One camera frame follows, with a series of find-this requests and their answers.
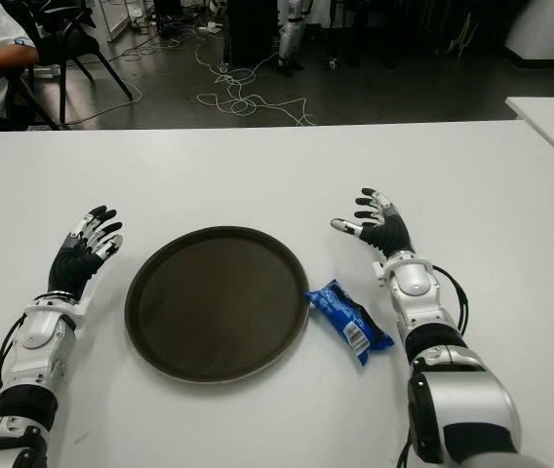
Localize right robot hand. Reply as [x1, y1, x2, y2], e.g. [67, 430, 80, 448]
[330, 187, 415, 259]

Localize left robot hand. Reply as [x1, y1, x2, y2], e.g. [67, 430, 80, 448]
[47, 204, 125, 301]

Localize blue Oreo cookie packet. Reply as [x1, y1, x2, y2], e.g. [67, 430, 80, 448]
[303, 278, 395, 367]

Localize round dark brown tray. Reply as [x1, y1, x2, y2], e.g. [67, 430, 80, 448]
[124, 224, 311, 382]

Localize white humanoid robot legs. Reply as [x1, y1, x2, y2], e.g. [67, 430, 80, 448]
[276, 0, 315, 77]

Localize black chair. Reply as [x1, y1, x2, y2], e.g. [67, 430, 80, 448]
[6, 0, 135, 131]

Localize black cabinet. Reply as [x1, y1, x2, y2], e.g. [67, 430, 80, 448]
[227, 0, 281, 67]

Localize white board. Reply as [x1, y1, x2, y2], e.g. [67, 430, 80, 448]
[89, 0, 137, 43]

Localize white curved panel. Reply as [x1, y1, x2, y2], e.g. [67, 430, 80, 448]
[503, 0, 554, 62]

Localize tangled white floor cable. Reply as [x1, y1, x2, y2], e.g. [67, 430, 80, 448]
[193, 26, 318, 128]

